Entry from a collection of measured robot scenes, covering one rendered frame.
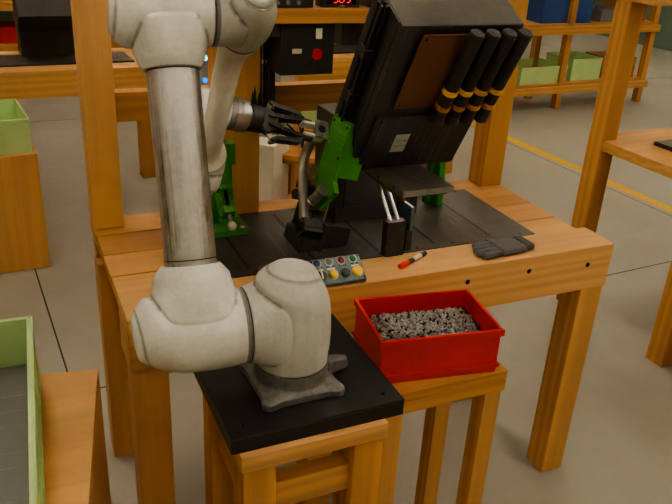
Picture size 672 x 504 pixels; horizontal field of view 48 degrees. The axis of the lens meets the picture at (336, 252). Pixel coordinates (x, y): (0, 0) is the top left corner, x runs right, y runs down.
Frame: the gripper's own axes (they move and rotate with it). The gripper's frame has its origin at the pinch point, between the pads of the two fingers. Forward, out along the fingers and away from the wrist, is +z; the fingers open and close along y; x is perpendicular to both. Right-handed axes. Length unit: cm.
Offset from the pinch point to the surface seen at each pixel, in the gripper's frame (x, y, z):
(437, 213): 14, -12, 54
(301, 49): -4.0, 24.3, -4.2
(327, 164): 0.2, -9.7, 4.4
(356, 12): -15.1, 33.8, 8.8
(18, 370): 11, -71, -72
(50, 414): 6, -81, -66
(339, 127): -8.0, -2.0, 4.4
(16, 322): 6, -61, -74
